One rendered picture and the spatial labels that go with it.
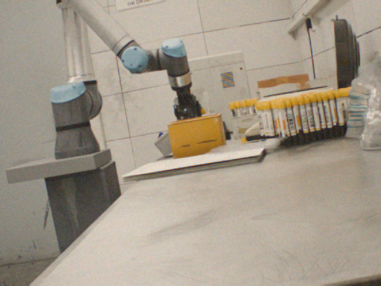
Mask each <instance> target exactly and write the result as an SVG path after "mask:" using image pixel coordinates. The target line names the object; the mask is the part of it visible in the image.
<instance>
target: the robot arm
mask: <svg viewBox="0 0 381 286"><path fill-rule="evenodd" d="M56 6H57V7H58V8H60V9H61V16H62V21H63V36H64V47H65V57H66V61H65V62H66V68H67V80H66V81H65V83H64V85H60V86H56V87H54V88H52V89H51V90H50V101H51V103H52V109H53V111H52V113H53V117H54V125H55V129H56V144H55V149H54V156H55V159H65V158H70V157H77V156H80V155H87V154H91V153H96V152H101V151H100V146H99V143H98V141H97V139H96V137H95V135H94V133H93V131H92V128H91V124H90V121H91V120H93V119H94V118H96V117H97V115H98V114H99V113H100V111H101V109H102V105H103V100H102V95H101V93H100V92H99V91H98V86H97V79H96V78H94V77H93V75H92V69H91V64H90V48H89V42H88V27H87V25H88V26H89V27H90V28H91V29H92V30H93V31H94V32H95V33H96V34H97V35H98V36H99V37H100V39H101V40H102V41H103V42H104V43H105V44H106V45H107V46H109V47H110V50H111V51H112V52H113V53H114V54H115V55H116V56H117V57H118V58H119V59H120V60H121V61H122V64H123V66H124V67H125V68H126V69H127V70H129V72H130V73H131V74H142V73H146V72H157V71H162V70H167V75H168V78H169V83H170V85H171V89H172V90H173V91H176V93H177V96H176V98H175V99H174V102H175V105H173V107H174V113H175V116H176V117H177V120H178V119H179V120H184V119H188V118H189V117H190V118H195V117H199V115H200V113H201V108H200V105H199V101H197V100H196V96H195V95H193V93H191V89H190V88H191V87H192V85H193V84H192V78H191V75H192V74H193V73H192V72H190V67H189V64H188V57H187V51H186V49H185V46H184V42H183V41H182V40H181V39H178V38H171V39H167V40H165V41H164V42H163V43H162V44H161V48H156V49H149V50H145V49H143V48H142V47H141V46H140V45H139V44H138V43H137V42H136V41H135V40H134V39H133V38H132V37H131V36H130V35H129V34H128V33H127V32H126V31H125V30H124V28H123V27H122V26H120V24H119V23H118V22H117V21H116V20H115V19H114V18H113V17H112V16H111V15H110V13H109V12H108V11H106V10H105V9H104V7H103V6H102V5H101V4H99V2H98V1H97V0H56Z"/></svg>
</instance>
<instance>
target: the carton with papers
mask: <svg viewBox="0 0 381 286"><path fill-rule="evenodd" d="M319 86H328V87H329V88H331V87H333V88H334V89H335V90H337V76H329V77H328V78H326V79H323V78H317V79H313V80H310V81H307V82H293V83H286V84H280V85H278V86H271V87H267V88H264V89H257V88H256V93H257V97H258V100H261V99H262V97H264V96H268V95H275V94H278V93H285V92H289V91H293V90H296V89H297V90H300V89H303V90H304V89H310V88H315V87H319Z"/></svg>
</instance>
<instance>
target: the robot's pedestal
mask: <svg viewBox="0 0 381 286"><path fill-rule="evenodd" d="M44 180H45V182H46V188H47V192H48V199H49V203H50V209H51V213H52V220H53V223H54V227H55V230H56V237H57V240H58V244H59V250H60V254H62V253H63V252H65V250H66V249H67V248H68V247H69V246H70V245H71V244H72V243H73V242H74V241H75V240H76V239H77V238H78V237H79V236H81V235H82V234H83V233H84V232H85V230H86V229H88V228H89V227H90V226H91V225H92V224H93V222H94V221H96V220H97V219H98V218H99V217H100V216H101V215H102V214H103V213H104V212H105V211H106V210H107V209H108V208H109V207H110V206H111V205H112V204H113V203H114V202H115V201H116V200H117V199H118V198H119V197H120V196H121V195H122V194H121V190H120V184H119V180H118V173H117V169H116V162H115V161H111V162H108V163H106V164H103V165H102V166H100V167H99V168H97V169H96V170H88V171H84V172H77V173H73V174H66V175H64V174H63V175H58V176H52V177H47V178H44Z"/></svg>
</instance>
